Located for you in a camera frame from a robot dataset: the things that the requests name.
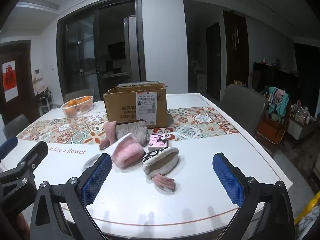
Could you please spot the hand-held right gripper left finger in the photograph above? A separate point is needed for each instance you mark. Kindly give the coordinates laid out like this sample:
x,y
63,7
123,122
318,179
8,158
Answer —
x,y
96,180

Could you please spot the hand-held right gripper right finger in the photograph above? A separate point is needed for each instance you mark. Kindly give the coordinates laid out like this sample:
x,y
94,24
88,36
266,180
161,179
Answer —
x,y
228,181

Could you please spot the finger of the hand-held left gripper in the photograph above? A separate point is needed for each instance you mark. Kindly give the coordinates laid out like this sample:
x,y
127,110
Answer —
x,y
8,146
32,158

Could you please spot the pink fluffy plush cloth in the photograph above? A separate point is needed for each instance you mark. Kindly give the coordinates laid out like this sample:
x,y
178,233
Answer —
x,y
127,153

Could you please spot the small pink cloth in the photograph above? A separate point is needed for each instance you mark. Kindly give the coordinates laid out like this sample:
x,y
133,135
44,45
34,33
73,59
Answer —
x,y
163,183

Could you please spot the pink cartoon tissue pack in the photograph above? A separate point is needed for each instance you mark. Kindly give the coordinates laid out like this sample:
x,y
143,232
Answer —
x,y
158,142

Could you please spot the brown cardboard box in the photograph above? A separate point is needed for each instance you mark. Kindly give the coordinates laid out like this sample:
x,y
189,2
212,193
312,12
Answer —
x,y
130,105

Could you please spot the grey dining chair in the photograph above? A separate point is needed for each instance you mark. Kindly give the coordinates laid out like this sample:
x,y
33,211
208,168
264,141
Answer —
x,y
241,107
16,126
78,95

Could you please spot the pink towel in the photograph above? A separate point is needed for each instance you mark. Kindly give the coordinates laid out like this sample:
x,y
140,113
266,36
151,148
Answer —
x,y
109,133

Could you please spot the shoe rack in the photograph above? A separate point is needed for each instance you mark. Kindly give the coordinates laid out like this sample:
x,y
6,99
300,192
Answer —
x,y
45,100

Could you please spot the floral beige pouch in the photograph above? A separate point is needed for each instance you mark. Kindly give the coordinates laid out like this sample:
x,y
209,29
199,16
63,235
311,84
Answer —
x,y
131,131

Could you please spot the brown entrance door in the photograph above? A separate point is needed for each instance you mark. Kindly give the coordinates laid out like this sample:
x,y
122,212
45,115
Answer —
x,y
22,85

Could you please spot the patterned table runner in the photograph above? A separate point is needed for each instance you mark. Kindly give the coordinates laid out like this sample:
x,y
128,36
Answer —
x,y
200,122

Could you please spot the white plastic fruit basket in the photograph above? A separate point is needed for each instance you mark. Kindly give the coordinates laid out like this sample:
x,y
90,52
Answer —
x,y
77,108

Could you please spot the orange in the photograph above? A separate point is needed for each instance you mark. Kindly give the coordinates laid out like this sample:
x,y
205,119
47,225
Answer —
x,y
71,103
86,98

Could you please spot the white intercom panel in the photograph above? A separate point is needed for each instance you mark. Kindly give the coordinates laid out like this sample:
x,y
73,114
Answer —
x,y
38,73

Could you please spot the yellow bar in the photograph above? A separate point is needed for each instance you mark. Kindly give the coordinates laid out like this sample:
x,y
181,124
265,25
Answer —
x,y
308,205

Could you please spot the high chair with clothes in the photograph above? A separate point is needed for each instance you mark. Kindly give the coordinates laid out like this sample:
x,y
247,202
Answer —
x,y
275,110

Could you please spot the white low cabinet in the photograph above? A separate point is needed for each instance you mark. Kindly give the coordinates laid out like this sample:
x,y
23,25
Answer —
x,y
300,127

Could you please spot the dark sideboard cabinet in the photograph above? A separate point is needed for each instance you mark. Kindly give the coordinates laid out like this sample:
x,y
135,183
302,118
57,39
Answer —
x,y
275,77

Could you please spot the dark sliding glass door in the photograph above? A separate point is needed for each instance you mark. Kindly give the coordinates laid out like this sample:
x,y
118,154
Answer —
x,y
82,50

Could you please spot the dark interior door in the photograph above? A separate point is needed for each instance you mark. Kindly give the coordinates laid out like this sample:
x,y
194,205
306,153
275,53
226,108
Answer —
x,y
213,60

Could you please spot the silver refrigerator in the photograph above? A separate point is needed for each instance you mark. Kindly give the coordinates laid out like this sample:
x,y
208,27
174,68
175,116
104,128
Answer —
x,y
131,50

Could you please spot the red wall poster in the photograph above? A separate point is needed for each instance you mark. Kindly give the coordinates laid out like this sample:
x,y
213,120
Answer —
x,y
9,81

